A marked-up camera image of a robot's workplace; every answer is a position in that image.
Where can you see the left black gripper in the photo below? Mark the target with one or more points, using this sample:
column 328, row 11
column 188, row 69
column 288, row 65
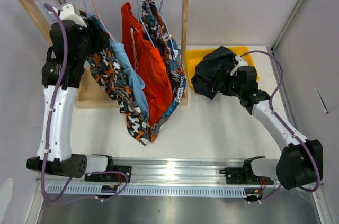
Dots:
column 101, row 41

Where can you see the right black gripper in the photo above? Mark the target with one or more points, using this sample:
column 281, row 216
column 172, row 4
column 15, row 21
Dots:
column 223, row 76

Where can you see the pink wire hanger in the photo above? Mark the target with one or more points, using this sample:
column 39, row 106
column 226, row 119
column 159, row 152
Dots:
column 100, row 19

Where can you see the dark navy shorts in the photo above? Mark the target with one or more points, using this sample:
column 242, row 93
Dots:
column 205, row 71

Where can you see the orange grey camo shorts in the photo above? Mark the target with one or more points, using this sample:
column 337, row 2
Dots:
column 112, row 80

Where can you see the light blue mesh shorts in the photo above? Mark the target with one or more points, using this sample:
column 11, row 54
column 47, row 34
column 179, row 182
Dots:
column 115, row 52

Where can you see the teal orange patterned shorts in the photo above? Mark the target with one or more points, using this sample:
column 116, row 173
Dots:
column 170, row 53

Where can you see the bright orange shorts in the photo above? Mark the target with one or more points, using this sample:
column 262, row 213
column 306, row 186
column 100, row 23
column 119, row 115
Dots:
column 147, row 63

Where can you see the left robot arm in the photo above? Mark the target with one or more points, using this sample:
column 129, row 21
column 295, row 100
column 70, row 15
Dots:
column 61, row 77

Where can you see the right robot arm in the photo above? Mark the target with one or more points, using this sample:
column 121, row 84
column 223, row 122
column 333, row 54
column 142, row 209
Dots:
column 301, row 159

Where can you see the yellow plastic tray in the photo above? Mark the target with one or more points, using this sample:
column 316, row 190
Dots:
column 193, row 57

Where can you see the wooden clothes rack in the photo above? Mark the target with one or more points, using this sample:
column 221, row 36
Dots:
column 90, row 96

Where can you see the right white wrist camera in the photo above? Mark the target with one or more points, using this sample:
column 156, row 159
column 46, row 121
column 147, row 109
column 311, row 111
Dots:
column 239, row 62

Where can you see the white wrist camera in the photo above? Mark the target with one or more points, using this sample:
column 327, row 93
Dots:
column 239, row 62
column 67, row 12

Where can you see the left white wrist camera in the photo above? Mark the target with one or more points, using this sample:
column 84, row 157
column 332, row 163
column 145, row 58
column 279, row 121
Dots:
column 67, row 12

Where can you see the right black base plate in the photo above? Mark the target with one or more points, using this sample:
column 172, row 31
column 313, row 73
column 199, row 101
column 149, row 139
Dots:
column 241, row 176

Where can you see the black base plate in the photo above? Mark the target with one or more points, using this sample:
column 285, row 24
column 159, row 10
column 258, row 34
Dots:
column 117, row 173
column 241, row 176

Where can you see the aluminium mounting rail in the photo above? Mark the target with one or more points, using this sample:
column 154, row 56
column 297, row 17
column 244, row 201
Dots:
column 177, row 172

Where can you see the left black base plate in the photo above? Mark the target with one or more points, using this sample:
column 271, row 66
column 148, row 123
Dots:
column 117, row 173

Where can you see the slotted cable duct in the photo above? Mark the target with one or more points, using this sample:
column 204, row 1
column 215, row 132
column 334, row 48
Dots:
column 220, row 191

